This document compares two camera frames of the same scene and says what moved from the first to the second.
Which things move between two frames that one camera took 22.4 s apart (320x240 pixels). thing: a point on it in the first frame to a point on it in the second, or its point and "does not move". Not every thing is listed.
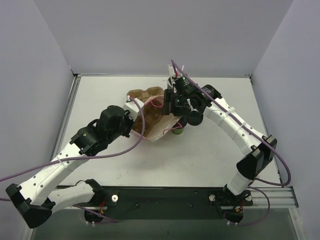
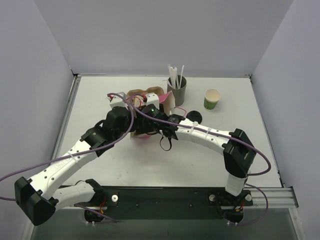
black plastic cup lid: (195, 120) does not move
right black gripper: (167, 103) to (152, 111)
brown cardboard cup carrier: (142, 95) does not move
